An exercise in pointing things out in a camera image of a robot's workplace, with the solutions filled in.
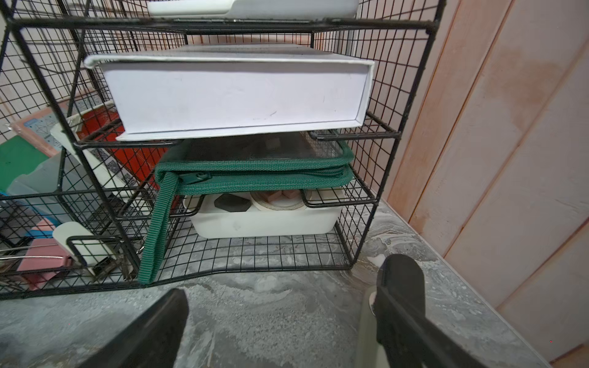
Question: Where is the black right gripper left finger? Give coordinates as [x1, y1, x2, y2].
[81, 288, 190, 367]

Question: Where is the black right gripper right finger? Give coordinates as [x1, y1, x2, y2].
[374, 254, 484, 367]

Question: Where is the pink eraser block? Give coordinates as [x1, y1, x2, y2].
[17, 219, 71, 291]

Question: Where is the white plastic tray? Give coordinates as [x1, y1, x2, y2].
[183, 193, 342, 239]

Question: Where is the green zipper pouch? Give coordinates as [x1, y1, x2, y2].
[138, 132, 354, 285]

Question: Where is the white flat box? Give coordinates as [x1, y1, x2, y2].
[84, 44, 375, 142]

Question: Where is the white box on top shelf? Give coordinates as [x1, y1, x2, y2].
[147, 0, 360, 21]

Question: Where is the black wire desk organizer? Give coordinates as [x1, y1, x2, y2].
[1, 1, 446, 300]

